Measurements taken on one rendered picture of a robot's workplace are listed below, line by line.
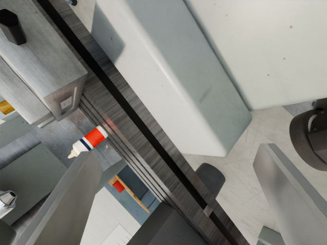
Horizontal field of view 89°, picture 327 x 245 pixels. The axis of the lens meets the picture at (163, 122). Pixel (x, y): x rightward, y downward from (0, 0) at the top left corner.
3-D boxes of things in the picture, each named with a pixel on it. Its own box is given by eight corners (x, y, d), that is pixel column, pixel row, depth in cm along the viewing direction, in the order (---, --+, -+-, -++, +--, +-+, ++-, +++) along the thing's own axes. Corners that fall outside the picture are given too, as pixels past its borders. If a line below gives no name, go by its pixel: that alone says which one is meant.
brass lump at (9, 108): (4, 97, 29) (-8, 103, 28) (14, 108, 29) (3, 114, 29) (8, 100, 31) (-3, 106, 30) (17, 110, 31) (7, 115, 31)
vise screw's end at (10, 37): (9, 6, 17) (-11, 12, 16) (23, 22, 18) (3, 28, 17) (20, 28, 21) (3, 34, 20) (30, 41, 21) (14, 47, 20)
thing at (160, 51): (156, -50, 27) (93, -36, 22) (257, 120, 34) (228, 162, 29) (105, 70, 71) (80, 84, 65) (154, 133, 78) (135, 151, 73)
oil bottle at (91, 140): (99, 124, 45) (62, 152, 40) (109, 135, 46) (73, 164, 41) (98, 125, 48) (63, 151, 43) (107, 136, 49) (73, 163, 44)
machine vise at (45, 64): (8, -31, 21) (-116, -7, 16) (89, 72, 24) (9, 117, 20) (44, 69, 51) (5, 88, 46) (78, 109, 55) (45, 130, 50)
